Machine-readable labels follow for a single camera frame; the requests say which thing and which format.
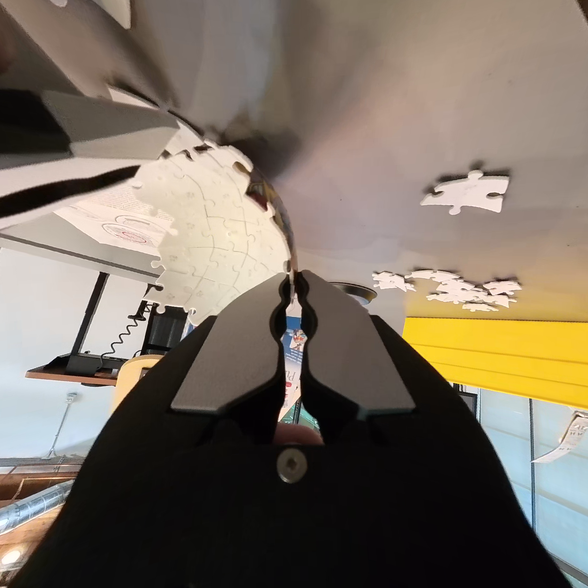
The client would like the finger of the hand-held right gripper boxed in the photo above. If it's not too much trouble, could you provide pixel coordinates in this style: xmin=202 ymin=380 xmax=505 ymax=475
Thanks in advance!
xmin=0 ymin=170 xmax=141 ymax=230
xmin=0 ymin=91 xmax=181 ymax=203

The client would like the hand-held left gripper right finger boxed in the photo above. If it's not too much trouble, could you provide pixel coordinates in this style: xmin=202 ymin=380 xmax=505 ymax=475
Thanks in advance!
xmin=298 ymin=269 xmax=417 ymax=413

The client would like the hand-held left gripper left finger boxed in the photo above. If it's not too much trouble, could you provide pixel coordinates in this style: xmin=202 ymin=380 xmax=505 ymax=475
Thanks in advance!
xmin=170 ymin=271 xmax=289 ymax=413

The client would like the pile of white jigsaw parts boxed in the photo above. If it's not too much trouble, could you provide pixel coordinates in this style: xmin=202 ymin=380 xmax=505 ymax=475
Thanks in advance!
xmin=372 ymin=269 xmax=524 ymax=313

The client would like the partly built puzzle ball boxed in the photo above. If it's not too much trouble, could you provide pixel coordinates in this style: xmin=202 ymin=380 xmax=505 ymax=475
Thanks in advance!
xmin=131 ymin=140 xmax=299 ymax=324

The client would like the white puzzle piece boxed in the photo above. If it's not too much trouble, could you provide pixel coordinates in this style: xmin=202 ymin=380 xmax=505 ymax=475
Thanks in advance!
xmin=420 ymin=170 xmax=511 ymax=216

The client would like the white instruction sheet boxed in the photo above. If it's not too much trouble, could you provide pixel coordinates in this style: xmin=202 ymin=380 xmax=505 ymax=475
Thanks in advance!
xmin=51 ymin=181 xmax=181 ymax=254

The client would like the yellow plastic bin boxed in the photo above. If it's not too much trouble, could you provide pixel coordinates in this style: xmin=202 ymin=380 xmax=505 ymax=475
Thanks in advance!
xmin=402 ymin=316 xmax=588 ymax=409

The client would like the hanging white paper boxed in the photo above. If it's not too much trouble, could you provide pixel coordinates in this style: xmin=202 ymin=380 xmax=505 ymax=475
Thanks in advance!
xmin=532 ymin=410 xmax=588 ymax=464

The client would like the silver air duct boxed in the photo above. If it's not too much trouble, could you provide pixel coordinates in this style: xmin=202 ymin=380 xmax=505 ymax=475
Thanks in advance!
xmin=0 ymin=482 xmax=76 ymax=540

